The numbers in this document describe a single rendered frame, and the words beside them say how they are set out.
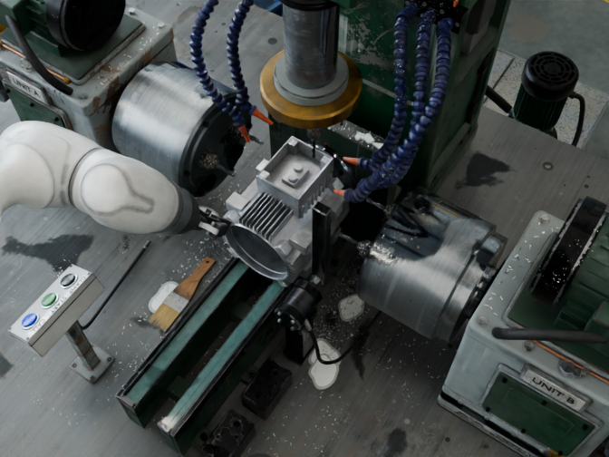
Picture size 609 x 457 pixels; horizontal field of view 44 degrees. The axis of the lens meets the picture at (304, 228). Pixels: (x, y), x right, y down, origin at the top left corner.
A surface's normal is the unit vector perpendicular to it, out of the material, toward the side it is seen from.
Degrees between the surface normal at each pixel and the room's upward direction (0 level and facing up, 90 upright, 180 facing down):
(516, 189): 0
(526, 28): 0
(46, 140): 21
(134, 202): 77
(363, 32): 90
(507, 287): 0
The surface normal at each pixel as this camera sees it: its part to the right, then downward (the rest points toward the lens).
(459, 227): 0.12, -0.69
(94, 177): -0.31, -0.26
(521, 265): 0.00, -0.54
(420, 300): -0.50, 0.36
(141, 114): -0.36, 0.02
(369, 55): -0.56, 0.70
